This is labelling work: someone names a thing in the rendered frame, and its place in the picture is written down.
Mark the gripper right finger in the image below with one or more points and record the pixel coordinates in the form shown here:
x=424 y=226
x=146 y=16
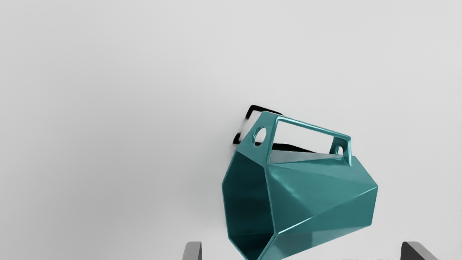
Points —
x=415 y=252

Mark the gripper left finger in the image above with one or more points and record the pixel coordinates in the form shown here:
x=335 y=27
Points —
x=192 y=251

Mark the teal faceted mug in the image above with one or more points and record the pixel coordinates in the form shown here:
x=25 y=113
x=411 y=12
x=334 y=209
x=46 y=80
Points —
x=317 y=202

